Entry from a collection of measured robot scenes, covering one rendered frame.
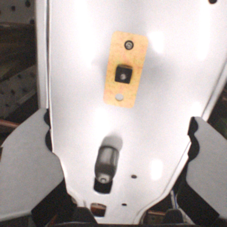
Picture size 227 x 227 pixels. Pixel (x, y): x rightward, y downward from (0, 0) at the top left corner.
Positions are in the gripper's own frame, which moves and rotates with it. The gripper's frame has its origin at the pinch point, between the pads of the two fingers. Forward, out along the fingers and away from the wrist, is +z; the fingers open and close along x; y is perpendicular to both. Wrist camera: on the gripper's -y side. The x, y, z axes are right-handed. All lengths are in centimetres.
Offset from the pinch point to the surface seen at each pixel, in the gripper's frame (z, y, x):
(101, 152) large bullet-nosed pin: 6.8, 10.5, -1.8
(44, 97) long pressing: 8.4, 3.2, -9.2
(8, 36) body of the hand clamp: 8.0, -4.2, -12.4
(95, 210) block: 17.5, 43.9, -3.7
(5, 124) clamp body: 14.7, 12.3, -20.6
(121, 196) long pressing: 7.7, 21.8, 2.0
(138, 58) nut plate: 7.2, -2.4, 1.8
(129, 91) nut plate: 7.3, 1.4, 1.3
